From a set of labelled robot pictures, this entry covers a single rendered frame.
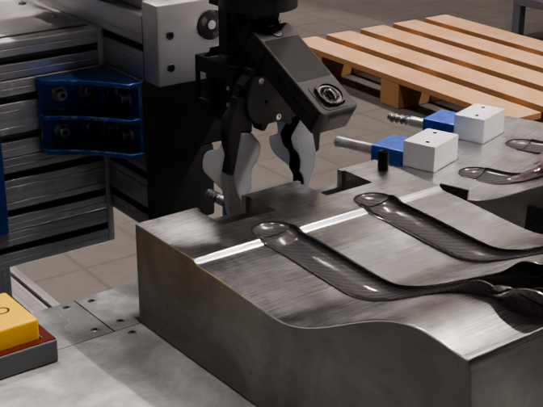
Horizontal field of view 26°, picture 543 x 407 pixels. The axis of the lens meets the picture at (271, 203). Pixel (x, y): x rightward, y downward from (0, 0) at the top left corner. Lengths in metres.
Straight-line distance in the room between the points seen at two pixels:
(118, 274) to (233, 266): 2.09
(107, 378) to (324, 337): 0.21
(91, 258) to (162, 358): 2.13
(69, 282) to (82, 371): 2.02
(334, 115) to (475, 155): 0.27
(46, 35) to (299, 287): 0.58
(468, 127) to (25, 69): 0.49
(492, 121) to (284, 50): 0.32
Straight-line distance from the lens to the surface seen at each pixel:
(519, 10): 5.32
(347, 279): 0.89
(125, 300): 1.04
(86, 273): 2.99
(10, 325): 0.93
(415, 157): 1.18
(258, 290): 0.86
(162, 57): 1.28
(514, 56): 4.60
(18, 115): 1.36
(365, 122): 4.11
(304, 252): 0.93
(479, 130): 1.27
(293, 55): 1.04
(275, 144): 1.15
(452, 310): 0.73
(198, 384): 0.91
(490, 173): 1.20
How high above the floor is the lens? 1.26
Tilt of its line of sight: 22 degrees down
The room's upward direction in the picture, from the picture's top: straight up
